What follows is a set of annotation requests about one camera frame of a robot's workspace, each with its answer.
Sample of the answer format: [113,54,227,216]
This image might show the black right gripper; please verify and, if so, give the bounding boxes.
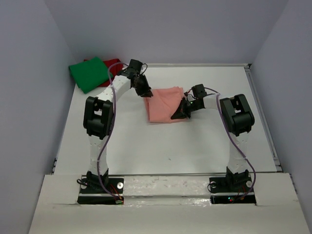
[171,98,201,120]

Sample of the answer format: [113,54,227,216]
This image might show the pink t shirt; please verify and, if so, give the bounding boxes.
[143,86,185,123]

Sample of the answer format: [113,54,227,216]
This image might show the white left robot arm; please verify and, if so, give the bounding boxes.
[83,59,153,194]

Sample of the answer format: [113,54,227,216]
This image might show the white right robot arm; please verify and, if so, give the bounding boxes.
[171,84,256,194]

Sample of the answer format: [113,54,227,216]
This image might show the green folded t shirt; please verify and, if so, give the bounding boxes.
[69,57,116,94]

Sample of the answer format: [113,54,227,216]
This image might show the white front cover board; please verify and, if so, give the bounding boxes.
[30,173,309,234]

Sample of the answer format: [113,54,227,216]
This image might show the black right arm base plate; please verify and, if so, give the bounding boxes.
[207,177,256,205]

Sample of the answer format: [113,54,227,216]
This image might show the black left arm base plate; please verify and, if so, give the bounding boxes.
[77,177,124,205]

